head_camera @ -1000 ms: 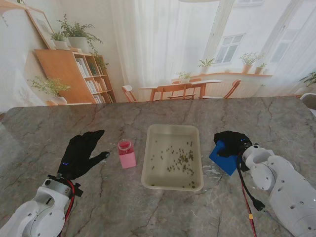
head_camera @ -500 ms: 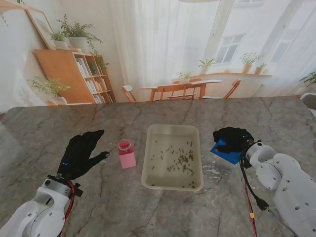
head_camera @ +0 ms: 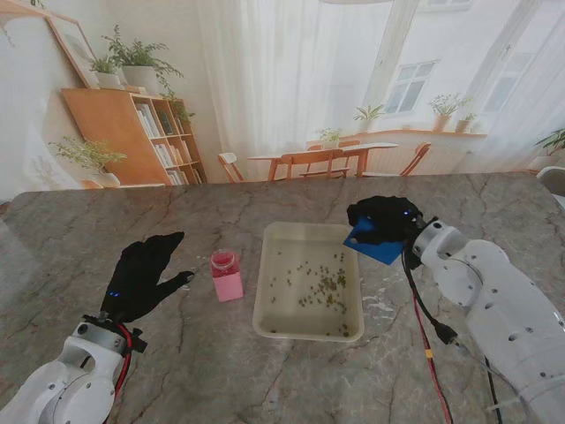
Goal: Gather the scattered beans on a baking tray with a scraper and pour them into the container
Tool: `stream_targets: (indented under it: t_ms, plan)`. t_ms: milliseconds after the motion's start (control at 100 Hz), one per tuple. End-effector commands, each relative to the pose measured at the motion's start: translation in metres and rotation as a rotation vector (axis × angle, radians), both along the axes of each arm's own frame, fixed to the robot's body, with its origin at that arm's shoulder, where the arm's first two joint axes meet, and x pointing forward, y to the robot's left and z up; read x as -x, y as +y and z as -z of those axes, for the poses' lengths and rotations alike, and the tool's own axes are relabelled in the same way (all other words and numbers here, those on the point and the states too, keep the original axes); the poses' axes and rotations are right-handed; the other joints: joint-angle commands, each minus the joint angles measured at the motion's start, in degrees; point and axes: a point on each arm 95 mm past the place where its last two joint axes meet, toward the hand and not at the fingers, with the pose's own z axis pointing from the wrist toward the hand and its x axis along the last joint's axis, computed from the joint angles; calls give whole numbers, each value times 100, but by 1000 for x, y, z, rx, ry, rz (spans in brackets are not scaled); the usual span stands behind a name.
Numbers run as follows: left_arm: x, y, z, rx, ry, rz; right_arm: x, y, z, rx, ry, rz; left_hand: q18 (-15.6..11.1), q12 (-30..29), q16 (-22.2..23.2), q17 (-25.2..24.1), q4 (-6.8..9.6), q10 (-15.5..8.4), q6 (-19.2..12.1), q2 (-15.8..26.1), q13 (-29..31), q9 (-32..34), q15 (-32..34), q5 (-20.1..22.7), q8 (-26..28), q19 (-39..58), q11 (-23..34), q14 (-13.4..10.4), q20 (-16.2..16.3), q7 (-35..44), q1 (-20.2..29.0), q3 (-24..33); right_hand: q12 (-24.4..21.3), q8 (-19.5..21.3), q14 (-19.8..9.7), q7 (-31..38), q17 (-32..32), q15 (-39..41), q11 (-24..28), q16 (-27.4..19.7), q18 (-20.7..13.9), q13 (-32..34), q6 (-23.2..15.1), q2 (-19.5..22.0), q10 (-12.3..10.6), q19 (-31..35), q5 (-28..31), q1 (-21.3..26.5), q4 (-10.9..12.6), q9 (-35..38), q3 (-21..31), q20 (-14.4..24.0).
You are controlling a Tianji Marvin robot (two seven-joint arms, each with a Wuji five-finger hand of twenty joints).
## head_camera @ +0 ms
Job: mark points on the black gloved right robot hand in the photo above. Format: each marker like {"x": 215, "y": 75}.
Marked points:
{"x": 390, "y": 216}

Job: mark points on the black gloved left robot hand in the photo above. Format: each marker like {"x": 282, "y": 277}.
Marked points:
{"x": 139, "y": 278}

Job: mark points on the blue plastic scraper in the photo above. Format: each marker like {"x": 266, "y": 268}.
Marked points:
{"x": 384, "y": 254}

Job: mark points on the pink square bottle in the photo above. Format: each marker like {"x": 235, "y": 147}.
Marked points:
{"x": 229, "y": 285}

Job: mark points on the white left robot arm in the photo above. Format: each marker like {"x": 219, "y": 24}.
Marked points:
{"x": 62, "y": 384}

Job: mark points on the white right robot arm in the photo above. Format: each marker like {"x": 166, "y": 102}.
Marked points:
{"x": 499, "y": 300}

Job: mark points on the scattered green beans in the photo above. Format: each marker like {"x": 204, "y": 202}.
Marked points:
{"x": 329, "y": 282}

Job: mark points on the white baking tray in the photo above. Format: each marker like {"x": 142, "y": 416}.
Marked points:
{"x": 309, "y": 318}

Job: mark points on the white rounded object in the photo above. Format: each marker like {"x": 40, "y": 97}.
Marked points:
{"x": 554, "y": 181}

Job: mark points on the printed room scene backdrop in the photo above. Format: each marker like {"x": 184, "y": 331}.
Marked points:
{"x": 282, "y": 88}

